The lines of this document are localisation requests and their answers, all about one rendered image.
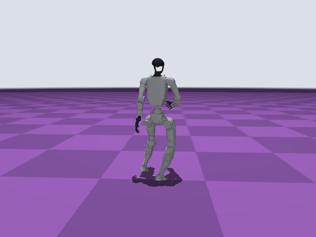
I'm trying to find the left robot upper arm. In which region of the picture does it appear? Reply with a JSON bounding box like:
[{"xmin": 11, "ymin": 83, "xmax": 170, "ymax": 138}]
[{"xmin": 138, "ymin": 78, "xmax": 147, "ymax": 102}]

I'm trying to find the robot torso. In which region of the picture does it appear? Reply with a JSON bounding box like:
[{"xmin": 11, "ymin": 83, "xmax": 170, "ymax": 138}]
[{"xmin": 147, "ymin": 75, "xmax": 168, "ymax": 125}]

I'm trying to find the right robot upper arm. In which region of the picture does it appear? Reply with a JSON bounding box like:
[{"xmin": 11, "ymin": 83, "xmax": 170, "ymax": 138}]
[{"xmin": 165, "ymin": 78, "xmax": 181, "ymax": 102}]

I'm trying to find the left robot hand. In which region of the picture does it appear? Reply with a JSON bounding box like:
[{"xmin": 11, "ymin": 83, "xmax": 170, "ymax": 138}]
[{"xmin": 135, "ymin": 116, "xmax": 141, "ymax": 133}]

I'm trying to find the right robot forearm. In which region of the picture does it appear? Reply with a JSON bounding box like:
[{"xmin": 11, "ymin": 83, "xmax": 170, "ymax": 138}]
[{"xmin": 170, "ymin": 100, "xmax": 181, "ymax": 107}]

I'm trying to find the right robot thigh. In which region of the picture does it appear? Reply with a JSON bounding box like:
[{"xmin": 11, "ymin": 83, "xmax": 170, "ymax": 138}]
[{"xmin": 162, "ymin": 117, "xmax": 176, "ymax": 154}]

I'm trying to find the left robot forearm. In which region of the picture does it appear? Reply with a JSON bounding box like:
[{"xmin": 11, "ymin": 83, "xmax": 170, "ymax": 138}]
[{"xmin": 137, "ymin": 101, "xmax": 143, "ymax": 119}]

